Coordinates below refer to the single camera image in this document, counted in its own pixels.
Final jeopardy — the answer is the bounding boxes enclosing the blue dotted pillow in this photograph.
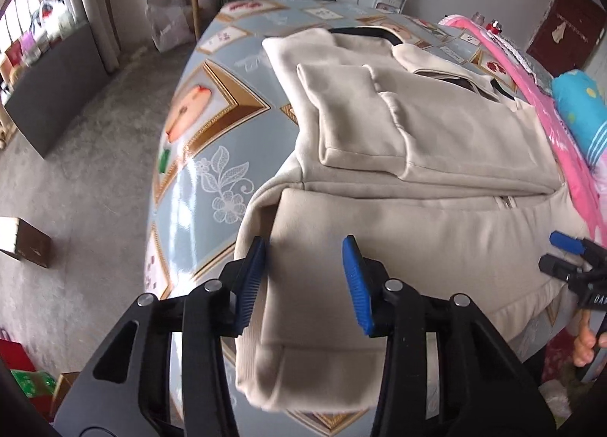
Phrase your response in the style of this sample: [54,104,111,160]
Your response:
[552,69,607,169]

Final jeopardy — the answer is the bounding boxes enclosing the white water dispenser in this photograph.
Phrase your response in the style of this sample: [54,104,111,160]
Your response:
[372,0,409,15]

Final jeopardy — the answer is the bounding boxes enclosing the person's right hand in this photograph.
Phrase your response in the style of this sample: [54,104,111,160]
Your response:
[571,314,607,366]

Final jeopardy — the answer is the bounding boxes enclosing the pink printed blanket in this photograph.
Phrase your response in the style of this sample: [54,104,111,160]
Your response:
[439,14,607,390]

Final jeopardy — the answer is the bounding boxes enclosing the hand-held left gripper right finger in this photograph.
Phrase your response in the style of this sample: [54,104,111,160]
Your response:
[342,235,555,437]

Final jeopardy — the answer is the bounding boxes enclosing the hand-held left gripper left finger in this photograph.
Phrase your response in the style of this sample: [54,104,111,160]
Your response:
[52,235,266,437]

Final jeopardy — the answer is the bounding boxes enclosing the cardboard box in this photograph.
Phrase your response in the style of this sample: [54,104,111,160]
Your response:
[50,371,81,419]

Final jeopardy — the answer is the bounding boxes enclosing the grey curtain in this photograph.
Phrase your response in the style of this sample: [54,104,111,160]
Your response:
[59,0,143,74]

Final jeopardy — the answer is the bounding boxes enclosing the blue printed tablecloth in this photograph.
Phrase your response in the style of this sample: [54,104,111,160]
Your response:
[142,0,570,435]

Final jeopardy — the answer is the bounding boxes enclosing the clear plastic bag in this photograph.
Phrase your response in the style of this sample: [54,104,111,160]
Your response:
[145,0,195,53]

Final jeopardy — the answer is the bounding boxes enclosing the grey low cabinet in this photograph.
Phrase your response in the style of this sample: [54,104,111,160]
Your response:
[5,22,107,158]

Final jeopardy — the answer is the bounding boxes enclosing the brown wooden box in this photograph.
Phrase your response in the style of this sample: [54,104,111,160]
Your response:
[0,216,52,269]

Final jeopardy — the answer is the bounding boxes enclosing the dark red cabinet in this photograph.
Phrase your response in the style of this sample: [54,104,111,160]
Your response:
[526,0,607,72]

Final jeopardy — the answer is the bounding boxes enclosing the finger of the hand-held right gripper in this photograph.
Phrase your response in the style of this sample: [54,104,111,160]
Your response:
[538,253,579,283]
[550,230,593,257]

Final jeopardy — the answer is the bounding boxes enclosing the red glass jars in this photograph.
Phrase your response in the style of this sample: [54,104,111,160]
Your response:
[472,12,503,34]

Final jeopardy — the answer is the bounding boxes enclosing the beige zip jacket black trim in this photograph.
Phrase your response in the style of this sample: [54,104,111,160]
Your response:
[234,29,591,412]

